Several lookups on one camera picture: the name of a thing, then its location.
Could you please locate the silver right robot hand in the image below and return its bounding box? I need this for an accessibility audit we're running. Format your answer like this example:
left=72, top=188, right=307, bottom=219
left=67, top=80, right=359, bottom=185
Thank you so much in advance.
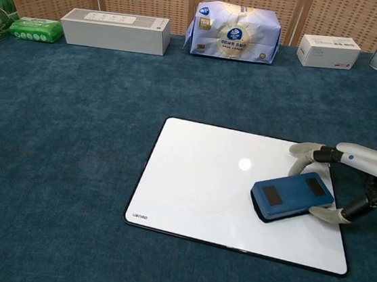
left=281, top=135, right=377, bottom=229

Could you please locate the blue board eraser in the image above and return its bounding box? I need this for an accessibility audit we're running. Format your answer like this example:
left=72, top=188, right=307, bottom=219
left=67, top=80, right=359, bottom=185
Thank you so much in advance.
left=246, top=165, right=338, bottom=230

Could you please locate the white drawing board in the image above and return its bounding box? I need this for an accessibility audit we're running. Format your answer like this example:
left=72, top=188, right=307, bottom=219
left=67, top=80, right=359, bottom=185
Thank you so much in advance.
left=119, top=112, right=363, bottom=279

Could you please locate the small white cardboard box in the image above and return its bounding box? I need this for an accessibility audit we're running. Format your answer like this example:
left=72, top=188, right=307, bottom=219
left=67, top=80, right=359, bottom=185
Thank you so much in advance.
left=294, top=32, right=363, bottom=72

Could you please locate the blue white tissue pack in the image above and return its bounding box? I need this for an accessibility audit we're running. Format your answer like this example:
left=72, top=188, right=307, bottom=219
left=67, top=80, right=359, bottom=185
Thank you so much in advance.
left=183, top=0, right=284, bottom=66

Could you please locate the long white power strip box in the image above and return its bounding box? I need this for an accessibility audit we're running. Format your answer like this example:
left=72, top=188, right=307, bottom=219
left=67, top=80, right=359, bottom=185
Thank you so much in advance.
left=57, top=5, right=174, bottom=57

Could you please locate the blue carpet table mat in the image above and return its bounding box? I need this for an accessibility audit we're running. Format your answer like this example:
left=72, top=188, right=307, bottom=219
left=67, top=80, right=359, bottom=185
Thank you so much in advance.
left=0, top=10, right=377, bottom=282

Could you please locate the green wipes pack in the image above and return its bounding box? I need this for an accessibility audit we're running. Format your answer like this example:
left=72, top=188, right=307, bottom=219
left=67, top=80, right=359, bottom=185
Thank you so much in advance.
left=7, top=15, right=66, bottom=45

